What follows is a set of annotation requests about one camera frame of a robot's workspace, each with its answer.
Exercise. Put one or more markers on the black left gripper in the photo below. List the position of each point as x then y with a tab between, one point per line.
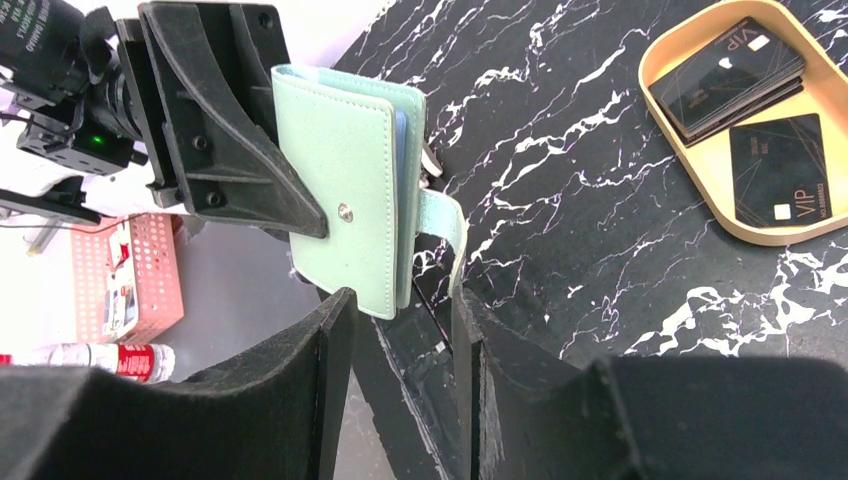
81	87

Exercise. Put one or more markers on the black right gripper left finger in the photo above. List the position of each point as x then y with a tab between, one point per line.
274	411

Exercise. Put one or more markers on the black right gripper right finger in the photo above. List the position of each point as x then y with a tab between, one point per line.
524	414

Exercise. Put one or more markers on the mint green card holder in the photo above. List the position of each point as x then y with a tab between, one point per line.
357	144

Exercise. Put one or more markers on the black credit card stack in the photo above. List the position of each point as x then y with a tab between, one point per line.
733	73

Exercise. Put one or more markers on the red labelled plastic bottle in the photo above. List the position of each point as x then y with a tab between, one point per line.
145	363

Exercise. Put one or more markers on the pink perforated basket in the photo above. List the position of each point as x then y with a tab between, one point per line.
126	280

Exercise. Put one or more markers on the orange oval tray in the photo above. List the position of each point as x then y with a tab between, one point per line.
823	91

